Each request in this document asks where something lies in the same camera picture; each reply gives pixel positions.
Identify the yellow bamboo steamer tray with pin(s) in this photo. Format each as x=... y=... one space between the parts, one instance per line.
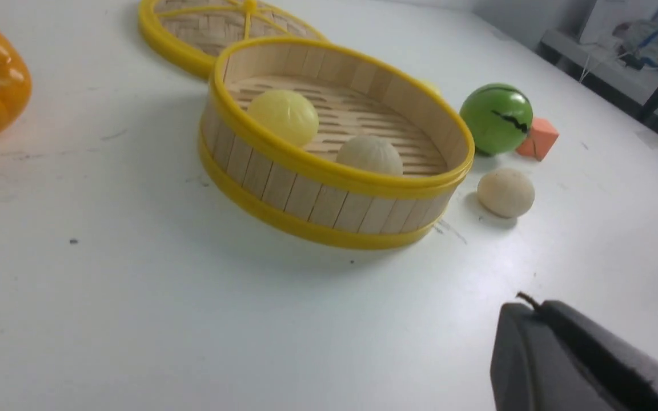
x=302 y=190

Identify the background shelf clutter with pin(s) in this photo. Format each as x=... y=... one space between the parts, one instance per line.
x=612 y=48

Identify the yellow bun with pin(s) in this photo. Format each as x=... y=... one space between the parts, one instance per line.
x=286 y=113

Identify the orange foam cube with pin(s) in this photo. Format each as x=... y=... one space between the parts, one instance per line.
x=540 y=139

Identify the green toy watermelon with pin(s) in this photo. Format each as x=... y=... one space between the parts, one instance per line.
x=499 y=116

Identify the yellow bamboo steamer lid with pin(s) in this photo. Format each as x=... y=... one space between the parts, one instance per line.
x=191 y=34

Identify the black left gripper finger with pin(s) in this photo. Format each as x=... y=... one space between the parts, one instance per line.
x=549 y=356

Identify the white bun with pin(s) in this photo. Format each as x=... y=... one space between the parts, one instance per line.
x=372 y=154
x=506 y=192

